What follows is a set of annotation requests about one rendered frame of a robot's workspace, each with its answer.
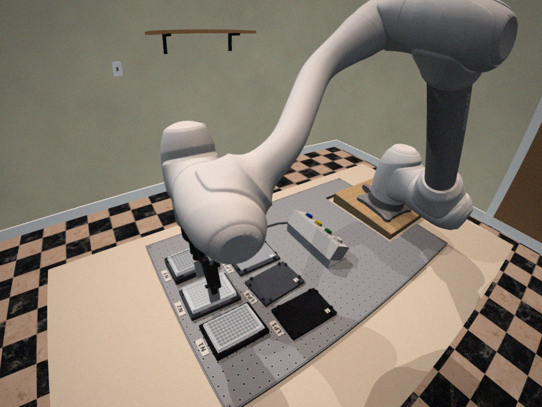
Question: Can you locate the white button panel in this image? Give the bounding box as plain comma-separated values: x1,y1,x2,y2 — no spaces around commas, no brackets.
267,210,349,268

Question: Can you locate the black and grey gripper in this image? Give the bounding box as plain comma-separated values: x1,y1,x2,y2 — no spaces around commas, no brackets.
181,228,221,303

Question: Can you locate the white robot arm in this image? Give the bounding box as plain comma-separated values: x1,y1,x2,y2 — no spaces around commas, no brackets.
160,0,518,264

